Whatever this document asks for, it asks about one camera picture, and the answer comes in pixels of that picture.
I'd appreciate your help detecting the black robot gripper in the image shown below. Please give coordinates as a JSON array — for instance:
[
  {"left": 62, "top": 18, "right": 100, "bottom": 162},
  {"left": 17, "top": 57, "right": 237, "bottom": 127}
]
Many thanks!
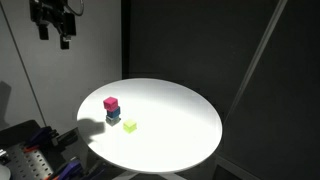
[{"left": 29, "top": 0, "right": 76, "bottom": 50}]

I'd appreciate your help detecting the blue block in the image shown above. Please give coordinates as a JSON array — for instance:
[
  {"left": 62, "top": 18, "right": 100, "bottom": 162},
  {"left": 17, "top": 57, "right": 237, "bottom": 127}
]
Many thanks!
[{"left": 107, "top": 106, "right": 121, "bottom": 118}]

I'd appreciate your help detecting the round white table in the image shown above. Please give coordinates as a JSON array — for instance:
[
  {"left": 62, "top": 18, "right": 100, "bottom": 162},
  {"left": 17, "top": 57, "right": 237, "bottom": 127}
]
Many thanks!
[{"left": 76, "top": 78, "right": 222, "bottom": 180}]

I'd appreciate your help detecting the green block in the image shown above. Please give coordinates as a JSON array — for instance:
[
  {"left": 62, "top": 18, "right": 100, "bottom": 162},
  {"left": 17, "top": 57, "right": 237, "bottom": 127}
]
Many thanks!
[{"left": 123, "top": 119, "right": 137, "bottom": 133}]

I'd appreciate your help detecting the pink block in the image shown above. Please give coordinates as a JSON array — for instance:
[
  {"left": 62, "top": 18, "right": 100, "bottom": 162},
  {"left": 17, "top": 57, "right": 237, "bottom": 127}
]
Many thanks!
[{"left": 103, "top": 97, "right": 118, "bottom": 111}]

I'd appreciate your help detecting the perforated metal board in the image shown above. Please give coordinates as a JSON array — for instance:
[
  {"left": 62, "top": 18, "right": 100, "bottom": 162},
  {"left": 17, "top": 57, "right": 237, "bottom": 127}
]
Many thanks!
[{"left": 6, "top": 144, "right": 53, "bottom": 180}]

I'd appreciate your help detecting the purple orange clamp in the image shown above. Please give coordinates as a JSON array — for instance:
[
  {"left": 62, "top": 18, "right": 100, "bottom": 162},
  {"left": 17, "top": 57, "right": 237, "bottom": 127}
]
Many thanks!
[{"left": 23, "top": 126, "right": 59, "bottom": 153}]

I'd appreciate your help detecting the blue orange clamp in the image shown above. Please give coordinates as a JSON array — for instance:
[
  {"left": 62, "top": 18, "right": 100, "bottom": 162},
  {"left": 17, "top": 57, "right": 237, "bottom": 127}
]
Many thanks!
[{"left": 44, "top": 159, "right": 83, "bottom": 180}]

